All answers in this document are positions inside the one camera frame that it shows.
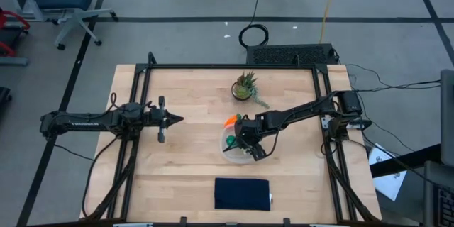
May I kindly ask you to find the coiled black floor cable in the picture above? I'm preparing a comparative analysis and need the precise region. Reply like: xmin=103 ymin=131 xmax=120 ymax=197
xmin=238 ymin=0 xmax=271 ymax=49

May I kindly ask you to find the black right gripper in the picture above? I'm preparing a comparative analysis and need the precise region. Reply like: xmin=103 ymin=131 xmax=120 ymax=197
xmin=222 ymin=115 xmax=268 ymax=162

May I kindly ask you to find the yellow hanging cable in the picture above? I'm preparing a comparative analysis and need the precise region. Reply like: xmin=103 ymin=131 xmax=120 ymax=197
xmin=318 ymin=0 xmax=343 ymax=45

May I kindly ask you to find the clear plastic tupperware container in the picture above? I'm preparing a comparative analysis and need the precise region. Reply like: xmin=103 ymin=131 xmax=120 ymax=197
xmin=219 ymin=126 xmax=272 ymax=165

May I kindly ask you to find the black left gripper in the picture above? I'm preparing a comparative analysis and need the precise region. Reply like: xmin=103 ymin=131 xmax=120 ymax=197
xmin=149 ymin=95 xmax=184 ymax=144

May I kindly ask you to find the navy blue folded cloth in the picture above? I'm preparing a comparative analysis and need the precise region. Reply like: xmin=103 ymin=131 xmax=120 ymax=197
xmin=214 ymin=177 xmax=272 ymax=212

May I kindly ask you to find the red tubular frame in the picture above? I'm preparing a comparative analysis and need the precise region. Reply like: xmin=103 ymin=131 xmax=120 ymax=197
xmin=0 ymin=6 xmax=31 ymax=58

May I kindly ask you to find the white paper sheet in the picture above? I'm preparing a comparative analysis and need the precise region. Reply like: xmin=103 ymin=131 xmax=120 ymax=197
xmin=368 ymin=143 xmax=409 ymax=203

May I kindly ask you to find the orange toy carrot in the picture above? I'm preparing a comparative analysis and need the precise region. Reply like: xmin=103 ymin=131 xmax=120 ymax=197
xmin=223 ymin=113 xmax=243 ymax=129

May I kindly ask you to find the potted succulent plant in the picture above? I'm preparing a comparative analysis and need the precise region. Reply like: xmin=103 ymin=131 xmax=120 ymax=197
xmin=231 ymin=70 xmax=271 ymax=111

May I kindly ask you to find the grey monitor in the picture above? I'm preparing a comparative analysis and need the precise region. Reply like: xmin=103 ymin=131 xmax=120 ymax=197
xmin=440 ymin=69 xmax=454 ymax=168

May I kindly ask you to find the black aluminium table frame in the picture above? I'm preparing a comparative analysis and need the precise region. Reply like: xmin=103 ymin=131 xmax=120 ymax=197
xmin=80 ymin=51 xmax=382 ymax=225

